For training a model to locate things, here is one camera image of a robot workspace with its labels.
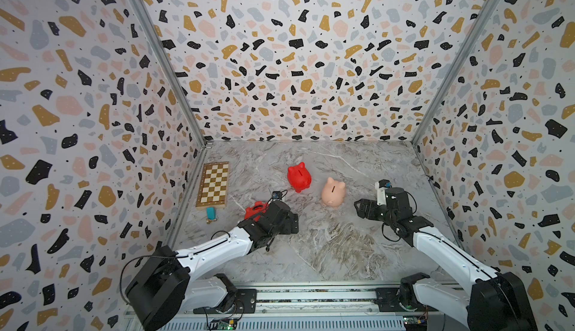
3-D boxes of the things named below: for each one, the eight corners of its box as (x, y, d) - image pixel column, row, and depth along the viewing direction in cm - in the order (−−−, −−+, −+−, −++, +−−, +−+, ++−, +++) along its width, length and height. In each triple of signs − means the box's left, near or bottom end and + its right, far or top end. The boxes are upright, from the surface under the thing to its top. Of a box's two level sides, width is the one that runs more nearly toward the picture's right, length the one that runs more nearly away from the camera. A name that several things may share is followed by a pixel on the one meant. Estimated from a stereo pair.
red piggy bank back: (296, 196, 102) (296, 184, 95) (287, 181, 107) (286, 168, 100) (312, 188, 105) (313, 176, 98) (302, 174, 110) (302, 161, 103)
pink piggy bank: (322, 209, 98) (324, 197, 90) (321, 190, 104) (323, 177, 97) (344, 209, 98) (347, 197, 90) (341, 190, 105) (344, 177, 97)
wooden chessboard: (197, 210, 97) (194, 206, 95) (205, 167, 113) (203, 163, 110) (226, 207, 99) (224, 203, 96) (230, 165, 114) (228, 160, 112)
